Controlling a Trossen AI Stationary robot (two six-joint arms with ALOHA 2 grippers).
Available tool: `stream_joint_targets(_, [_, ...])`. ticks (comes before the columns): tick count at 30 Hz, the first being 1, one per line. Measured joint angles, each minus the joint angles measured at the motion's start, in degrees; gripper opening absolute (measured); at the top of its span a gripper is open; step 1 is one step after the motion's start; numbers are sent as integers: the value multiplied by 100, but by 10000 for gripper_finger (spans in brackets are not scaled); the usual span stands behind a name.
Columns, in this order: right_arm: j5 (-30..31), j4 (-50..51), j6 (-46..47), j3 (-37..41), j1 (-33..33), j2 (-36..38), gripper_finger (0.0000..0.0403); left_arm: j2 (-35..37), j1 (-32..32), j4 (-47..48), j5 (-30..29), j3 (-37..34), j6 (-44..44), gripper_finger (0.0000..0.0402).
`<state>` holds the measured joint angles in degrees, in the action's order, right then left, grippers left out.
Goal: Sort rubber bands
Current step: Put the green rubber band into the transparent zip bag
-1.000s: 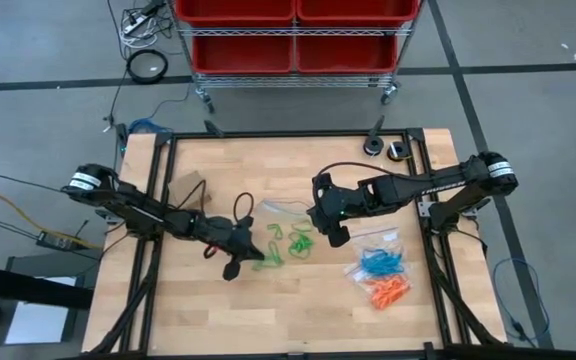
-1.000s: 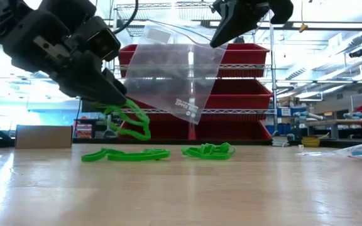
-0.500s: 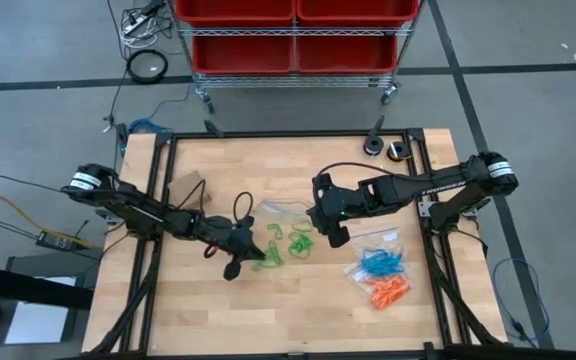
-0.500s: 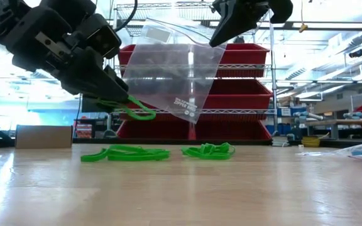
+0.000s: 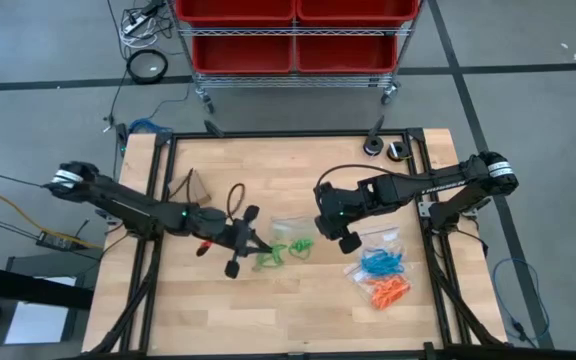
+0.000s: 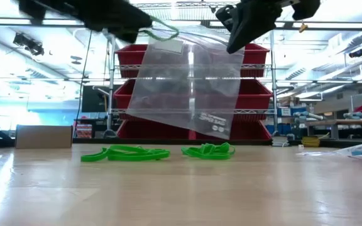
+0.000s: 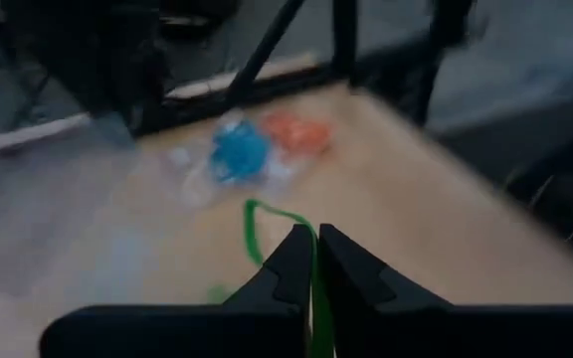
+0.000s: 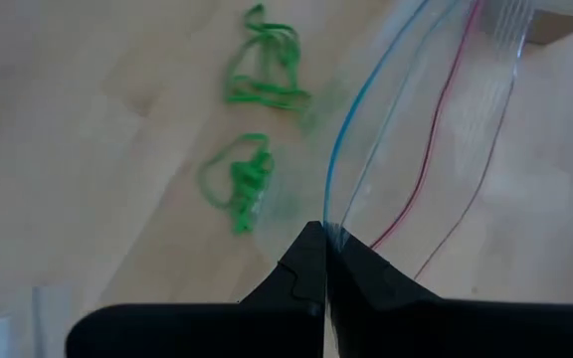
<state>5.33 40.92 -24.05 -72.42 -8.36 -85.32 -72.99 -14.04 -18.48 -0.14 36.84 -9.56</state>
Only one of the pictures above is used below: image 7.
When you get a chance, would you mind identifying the orange rubber band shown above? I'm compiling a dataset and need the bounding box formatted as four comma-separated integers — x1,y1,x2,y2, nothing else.
262,112,333,156

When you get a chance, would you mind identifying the green rubber band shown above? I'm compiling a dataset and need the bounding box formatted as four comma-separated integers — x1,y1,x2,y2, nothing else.
205,282,234,305
243,198,336,358

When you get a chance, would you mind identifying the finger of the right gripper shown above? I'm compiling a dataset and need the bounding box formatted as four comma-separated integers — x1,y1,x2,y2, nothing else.
122,93,171,139

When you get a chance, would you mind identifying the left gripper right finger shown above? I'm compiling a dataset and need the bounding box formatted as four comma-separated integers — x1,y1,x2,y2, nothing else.
317,223,573,358

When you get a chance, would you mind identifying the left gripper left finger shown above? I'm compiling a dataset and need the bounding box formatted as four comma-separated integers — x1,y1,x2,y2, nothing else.
39,223,315,358

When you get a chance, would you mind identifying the blue rubber band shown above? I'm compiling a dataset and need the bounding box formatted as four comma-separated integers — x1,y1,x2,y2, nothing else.
209,120,272,185

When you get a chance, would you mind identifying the clear plastic zip bag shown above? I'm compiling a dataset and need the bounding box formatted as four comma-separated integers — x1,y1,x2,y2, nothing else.
0,113,178,304
164,107,300,208
259,109,337,163

